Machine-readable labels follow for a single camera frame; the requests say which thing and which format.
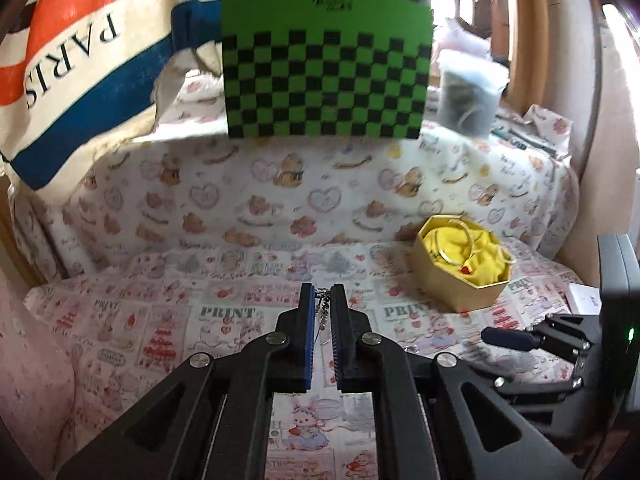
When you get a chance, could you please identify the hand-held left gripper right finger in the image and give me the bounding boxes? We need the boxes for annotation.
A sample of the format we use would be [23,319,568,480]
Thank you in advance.
[330,283,586,480]

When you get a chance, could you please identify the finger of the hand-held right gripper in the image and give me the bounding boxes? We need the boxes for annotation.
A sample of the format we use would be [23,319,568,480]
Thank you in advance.
[480,312,598,361]
[475,357,586,408]

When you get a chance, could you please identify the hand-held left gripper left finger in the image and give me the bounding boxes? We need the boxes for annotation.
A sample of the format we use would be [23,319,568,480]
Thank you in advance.
[57,282,316,480]

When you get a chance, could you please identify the gold octagonal box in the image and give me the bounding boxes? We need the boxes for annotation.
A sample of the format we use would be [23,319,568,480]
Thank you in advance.
[411,214,517,313]

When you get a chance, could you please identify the gold bangle bracelet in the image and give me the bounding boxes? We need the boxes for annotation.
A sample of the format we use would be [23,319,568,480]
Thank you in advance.
[436,224,475,264]

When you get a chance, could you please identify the small white box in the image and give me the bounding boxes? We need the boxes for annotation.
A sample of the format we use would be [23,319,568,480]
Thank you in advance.
[567,282,603,317]

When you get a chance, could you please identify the yellow cloth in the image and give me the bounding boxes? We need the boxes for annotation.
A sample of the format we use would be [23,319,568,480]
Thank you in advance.
[419,222,513,288]

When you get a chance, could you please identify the patchwork print bed sheet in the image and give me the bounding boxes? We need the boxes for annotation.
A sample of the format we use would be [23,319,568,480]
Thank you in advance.
[25,237,601,480]

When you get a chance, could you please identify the bear print cloth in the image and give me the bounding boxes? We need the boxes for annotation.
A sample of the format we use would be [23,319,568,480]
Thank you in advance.
[10,105,581,286]

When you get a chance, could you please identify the translucent plastic bucket with lid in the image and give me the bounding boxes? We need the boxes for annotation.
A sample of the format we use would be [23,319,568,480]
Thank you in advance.
[434,50,511,137]

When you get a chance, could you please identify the wooden cabinet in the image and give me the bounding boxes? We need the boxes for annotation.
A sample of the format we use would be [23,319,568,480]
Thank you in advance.
[545,0,640,241]

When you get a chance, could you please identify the pink floral quilt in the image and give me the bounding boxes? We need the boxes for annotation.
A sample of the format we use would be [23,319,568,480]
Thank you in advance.
[0,270,78,480]

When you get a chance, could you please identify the green checkered box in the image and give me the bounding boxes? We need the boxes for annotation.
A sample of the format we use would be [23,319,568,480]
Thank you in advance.
[220,0,435,141]

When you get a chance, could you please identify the striped Paris tote bag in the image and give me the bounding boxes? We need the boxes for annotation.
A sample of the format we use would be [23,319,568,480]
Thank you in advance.
[0,0,431,192]

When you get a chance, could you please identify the wooden window frame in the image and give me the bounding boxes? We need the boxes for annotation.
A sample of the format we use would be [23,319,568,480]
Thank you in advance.
[430,0,551,111]

